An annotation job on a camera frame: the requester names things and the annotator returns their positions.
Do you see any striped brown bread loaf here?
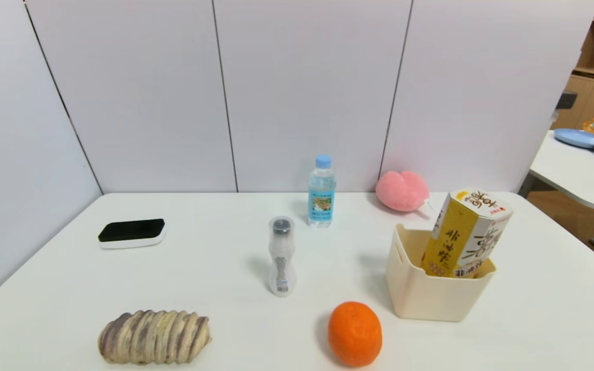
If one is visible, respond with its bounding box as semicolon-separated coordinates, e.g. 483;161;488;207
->
98;310;212;365

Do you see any orange fruit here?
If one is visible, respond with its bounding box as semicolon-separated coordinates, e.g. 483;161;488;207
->
327;301;383;368

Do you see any white side table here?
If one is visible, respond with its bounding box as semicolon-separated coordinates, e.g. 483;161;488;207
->
518;130;594;212

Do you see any clear water bottle blue cap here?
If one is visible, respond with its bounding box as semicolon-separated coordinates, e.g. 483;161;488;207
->
307;155;337;228

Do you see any pink plush peach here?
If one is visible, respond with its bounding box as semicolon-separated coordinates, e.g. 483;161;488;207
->
375;171;437;215

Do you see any cream plastic storage box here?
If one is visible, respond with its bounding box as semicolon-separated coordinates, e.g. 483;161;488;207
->
385;223;497;323

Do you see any black white board eraser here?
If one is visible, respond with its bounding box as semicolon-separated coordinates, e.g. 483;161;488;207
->
97;218;168;250

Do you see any white bottle with grey cap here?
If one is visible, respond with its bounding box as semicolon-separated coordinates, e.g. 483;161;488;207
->
268;216;297;298

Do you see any blue plate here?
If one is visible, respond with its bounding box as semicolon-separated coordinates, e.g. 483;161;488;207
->
554;128;594;149

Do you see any yellow potato chips carton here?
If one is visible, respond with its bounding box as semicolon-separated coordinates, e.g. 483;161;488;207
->
421;188;514;279

